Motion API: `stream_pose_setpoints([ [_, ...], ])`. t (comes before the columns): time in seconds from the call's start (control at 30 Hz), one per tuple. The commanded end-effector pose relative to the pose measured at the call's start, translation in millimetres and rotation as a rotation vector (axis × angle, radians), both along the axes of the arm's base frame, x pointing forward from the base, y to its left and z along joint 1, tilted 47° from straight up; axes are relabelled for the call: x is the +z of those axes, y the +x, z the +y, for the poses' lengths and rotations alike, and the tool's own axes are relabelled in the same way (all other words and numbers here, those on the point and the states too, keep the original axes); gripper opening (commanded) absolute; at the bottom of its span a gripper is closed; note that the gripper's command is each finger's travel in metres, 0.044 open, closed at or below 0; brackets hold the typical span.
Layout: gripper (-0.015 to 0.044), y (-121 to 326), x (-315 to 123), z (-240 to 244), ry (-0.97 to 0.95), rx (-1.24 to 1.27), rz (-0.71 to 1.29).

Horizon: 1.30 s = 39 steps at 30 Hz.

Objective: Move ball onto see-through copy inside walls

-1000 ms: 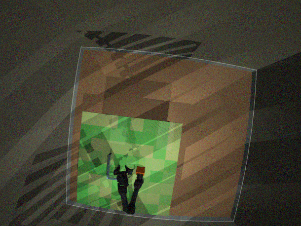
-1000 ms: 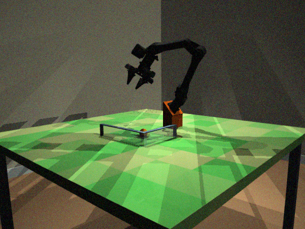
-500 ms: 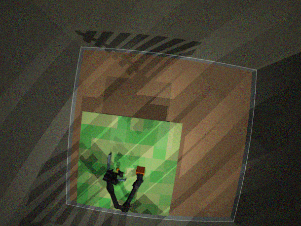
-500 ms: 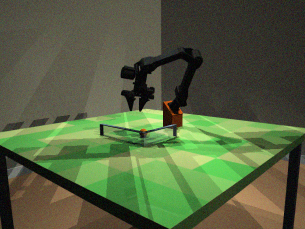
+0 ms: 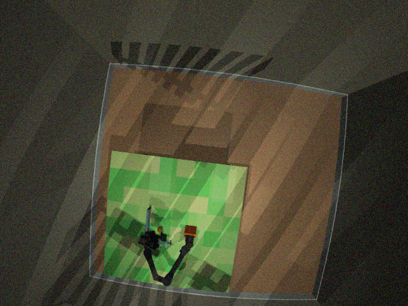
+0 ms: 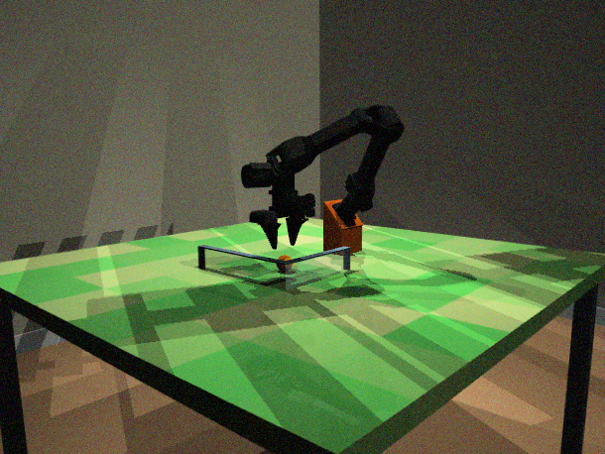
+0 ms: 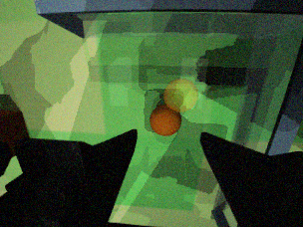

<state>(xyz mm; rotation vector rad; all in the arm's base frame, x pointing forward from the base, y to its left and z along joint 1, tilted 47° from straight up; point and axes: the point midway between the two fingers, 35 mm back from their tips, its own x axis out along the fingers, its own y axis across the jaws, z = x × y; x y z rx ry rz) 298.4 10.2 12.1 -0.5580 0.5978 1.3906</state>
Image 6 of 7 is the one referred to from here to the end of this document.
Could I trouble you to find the low clear corner walls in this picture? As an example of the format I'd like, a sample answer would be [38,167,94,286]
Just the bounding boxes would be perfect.
[198,248,350,289]

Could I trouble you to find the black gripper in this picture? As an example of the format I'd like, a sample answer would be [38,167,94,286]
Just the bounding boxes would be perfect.
[250,186,308,250]

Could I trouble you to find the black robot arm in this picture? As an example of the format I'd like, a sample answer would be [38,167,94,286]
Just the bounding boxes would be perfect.
[241,105,405,222]

